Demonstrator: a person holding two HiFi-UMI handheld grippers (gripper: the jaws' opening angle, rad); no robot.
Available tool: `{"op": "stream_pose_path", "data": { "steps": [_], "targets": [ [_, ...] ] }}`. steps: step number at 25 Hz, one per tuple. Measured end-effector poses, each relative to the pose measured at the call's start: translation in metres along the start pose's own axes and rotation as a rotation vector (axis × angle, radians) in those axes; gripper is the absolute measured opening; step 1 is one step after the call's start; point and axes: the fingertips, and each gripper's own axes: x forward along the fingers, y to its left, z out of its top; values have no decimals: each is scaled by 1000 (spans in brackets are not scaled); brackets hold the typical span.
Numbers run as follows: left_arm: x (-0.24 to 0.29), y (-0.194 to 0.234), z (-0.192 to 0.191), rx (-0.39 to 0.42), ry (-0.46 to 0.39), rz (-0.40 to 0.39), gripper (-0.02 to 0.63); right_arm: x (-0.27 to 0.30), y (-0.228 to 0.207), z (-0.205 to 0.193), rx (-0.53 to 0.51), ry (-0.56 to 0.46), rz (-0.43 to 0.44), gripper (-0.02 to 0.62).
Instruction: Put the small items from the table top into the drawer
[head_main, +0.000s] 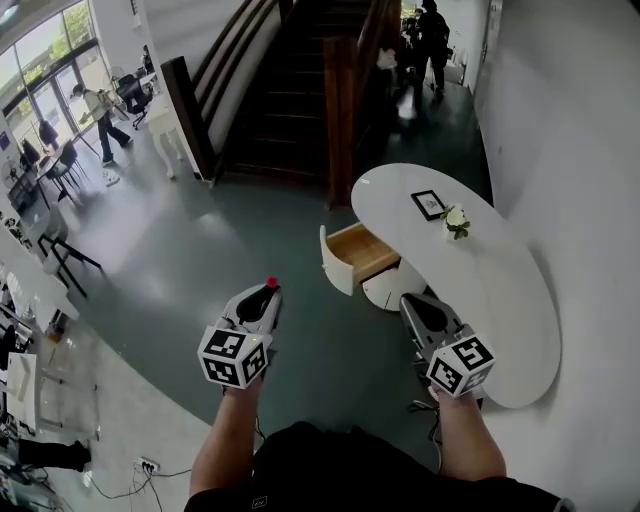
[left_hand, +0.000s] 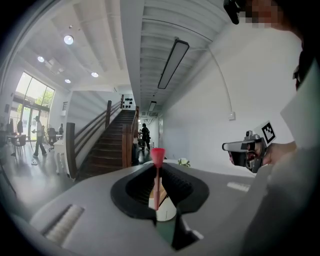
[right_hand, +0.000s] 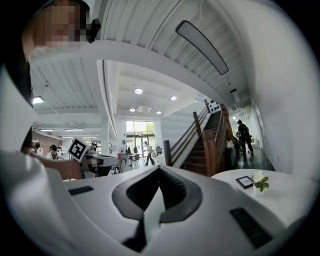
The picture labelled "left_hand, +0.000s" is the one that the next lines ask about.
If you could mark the round ceiling downlight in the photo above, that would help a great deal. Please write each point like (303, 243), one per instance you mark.
(94, 74)
(67, 81)
(40, 59)
(68, 40)

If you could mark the large glass window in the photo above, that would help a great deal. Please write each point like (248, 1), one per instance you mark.
(32, 95)

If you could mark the black office chair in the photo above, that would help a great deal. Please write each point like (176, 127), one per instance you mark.
(52, 136)

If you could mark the small black-framed ceiling lamp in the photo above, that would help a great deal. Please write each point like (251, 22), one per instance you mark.
(152, 106)

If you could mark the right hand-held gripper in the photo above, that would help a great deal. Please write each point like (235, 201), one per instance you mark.
(250, 156)

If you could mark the white panel with black shapes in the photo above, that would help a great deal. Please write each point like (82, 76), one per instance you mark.
(128, 103)

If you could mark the dark wooden staircase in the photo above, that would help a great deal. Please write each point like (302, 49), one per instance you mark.
(110, 150)

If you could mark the white flowers in pot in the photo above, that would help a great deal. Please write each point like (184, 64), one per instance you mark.
(184, 162)

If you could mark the small red object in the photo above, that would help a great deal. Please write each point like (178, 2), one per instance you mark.
(157, 153)

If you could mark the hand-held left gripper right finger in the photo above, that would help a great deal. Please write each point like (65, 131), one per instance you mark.
(190, 192)

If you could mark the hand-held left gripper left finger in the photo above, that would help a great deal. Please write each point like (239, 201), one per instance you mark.
(130, 197)

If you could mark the long black-framed ceiling lamp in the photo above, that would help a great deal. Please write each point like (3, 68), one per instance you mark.
(173, 63)

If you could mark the white wall box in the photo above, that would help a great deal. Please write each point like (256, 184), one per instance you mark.
(232, 116)

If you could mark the table with chair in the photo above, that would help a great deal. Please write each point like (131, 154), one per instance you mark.
(17, 140)

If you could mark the person's right forearm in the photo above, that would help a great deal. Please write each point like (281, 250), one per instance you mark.
(280, 152)

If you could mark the head-worn black camera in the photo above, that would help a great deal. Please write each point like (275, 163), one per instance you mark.
(232, 11)

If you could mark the white drawer with wooden inside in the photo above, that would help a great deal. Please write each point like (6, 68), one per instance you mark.
(165, 212)

